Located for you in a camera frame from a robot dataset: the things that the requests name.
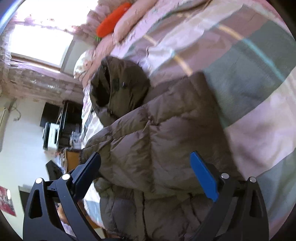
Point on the person's right hand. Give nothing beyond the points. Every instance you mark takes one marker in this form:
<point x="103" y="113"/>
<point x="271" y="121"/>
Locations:
<point x="61" y="214"/>

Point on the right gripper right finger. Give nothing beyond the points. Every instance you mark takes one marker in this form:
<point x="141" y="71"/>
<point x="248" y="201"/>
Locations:
<point x="238" y="211"/>

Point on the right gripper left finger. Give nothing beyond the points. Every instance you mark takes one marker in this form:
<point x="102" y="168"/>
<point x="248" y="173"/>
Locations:
<point x="41" y="220"/>

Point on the pink lace curtain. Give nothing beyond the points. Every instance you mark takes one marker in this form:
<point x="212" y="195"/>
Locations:
<point x="26" y="80"/>

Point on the brown puffer jacket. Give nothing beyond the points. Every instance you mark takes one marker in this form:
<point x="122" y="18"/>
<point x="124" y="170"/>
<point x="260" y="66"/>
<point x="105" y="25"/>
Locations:
<point x="147" y="188"/>

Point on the orange carrot plush toy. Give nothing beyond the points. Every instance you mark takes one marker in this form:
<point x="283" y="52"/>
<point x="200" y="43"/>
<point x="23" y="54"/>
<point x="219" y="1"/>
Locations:
<point x="106" y="16"/>

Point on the pink pillow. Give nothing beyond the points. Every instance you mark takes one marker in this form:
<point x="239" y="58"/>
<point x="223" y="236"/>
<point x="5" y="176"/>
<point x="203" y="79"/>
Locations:
<point x="89" y="61"/>

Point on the red wall poster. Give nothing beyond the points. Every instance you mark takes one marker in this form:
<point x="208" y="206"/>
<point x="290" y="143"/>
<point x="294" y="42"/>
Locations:
<point x="6" y="203"/>

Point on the dark cabinet with appliances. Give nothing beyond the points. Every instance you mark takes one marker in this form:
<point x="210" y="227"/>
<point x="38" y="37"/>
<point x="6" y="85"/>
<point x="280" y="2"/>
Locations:
<point x="61" y="125"/>

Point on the plaid pink grey duvet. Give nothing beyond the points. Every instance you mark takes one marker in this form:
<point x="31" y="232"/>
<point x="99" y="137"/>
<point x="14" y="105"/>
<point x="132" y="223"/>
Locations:
<point x="248" y="58"/>

